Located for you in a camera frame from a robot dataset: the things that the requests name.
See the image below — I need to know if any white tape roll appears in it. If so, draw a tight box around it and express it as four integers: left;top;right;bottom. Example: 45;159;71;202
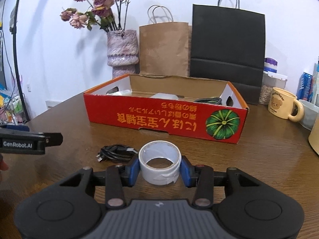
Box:
138;140;182;186

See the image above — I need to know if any grey braided cable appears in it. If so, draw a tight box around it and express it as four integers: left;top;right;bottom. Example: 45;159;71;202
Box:
193;97;223;105

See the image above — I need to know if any clear cotton swab box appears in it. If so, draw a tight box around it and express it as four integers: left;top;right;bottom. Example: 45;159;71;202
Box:
150;93;178;100

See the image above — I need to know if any red pumpkin cardboard box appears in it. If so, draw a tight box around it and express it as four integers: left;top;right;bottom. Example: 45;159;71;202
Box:
83;74;249;144

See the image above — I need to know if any yellow bear mug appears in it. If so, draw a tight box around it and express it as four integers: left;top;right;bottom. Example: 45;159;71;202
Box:
268;87;304;122

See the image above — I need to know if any black tripod stand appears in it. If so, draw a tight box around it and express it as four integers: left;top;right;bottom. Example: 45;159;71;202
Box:
10;0;32;122

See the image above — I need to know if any cream thermos jug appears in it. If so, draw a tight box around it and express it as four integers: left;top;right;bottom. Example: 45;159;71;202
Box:
308;118;319;156

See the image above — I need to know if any clear jar purple lid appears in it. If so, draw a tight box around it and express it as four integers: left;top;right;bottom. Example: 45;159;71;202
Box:
258;57;288;105

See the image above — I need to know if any pale green cup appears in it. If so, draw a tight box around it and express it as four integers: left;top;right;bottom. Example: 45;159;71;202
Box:
298;99;319;131

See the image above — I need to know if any pink marbled vase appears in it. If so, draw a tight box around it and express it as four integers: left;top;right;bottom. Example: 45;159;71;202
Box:
107;30;139;79

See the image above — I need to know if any blue soda can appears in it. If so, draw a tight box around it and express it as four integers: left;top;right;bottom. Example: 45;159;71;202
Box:
296;72;313;101

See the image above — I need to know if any black paper bag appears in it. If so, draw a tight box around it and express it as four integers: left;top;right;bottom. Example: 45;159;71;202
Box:
190;0;266;105

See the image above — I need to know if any brown paper bag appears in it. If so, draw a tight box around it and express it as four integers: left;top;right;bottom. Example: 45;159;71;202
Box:
139;4;189;77

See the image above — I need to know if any clear glass bottle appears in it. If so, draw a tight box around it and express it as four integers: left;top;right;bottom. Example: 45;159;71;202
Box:
311;60;319;105

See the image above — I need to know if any dried rose bouquet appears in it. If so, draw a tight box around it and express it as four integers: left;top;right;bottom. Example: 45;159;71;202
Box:
60;0;130;32

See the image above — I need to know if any black bundled cable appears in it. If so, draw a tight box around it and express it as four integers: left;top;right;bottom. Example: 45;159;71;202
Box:
96;143;139;164

